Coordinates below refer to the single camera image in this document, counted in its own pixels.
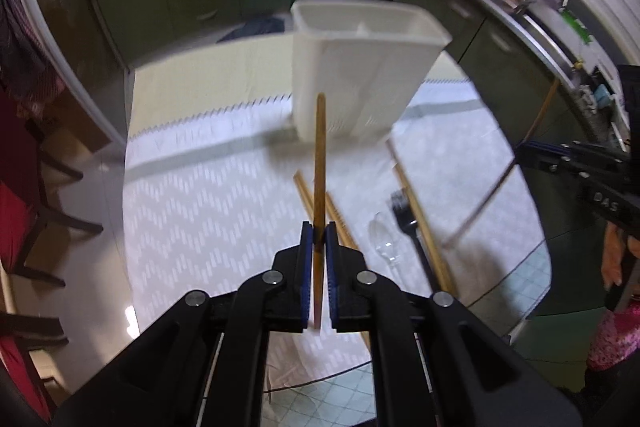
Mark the blue floor cloth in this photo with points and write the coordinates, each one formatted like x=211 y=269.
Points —
x=252 y=28

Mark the white patterned tablecloth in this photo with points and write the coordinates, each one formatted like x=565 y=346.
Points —
x=209 y=195

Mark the person's right hand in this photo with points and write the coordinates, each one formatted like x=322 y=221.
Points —
x=614 y=247

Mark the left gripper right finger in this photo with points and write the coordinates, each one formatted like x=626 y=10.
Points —
x=348 y=308

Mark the long wooden chopstick right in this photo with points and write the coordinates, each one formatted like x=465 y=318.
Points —
x=439 y=263

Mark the clear plastic spoon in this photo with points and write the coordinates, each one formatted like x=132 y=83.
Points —
x=382 y=240

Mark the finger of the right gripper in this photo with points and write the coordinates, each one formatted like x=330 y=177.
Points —
x=560 y=166
x=537 y=149

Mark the white plastic utensil holder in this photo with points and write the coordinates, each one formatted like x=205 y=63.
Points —
x=367 y=57

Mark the black plastic fork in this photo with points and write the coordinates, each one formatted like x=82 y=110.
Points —
x=409 y=226

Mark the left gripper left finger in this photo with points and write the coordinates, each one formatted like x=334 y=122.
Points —
x=291 y=305

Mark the red dining chair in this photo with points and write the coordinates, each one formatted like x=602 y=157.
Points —
x=25 y=213

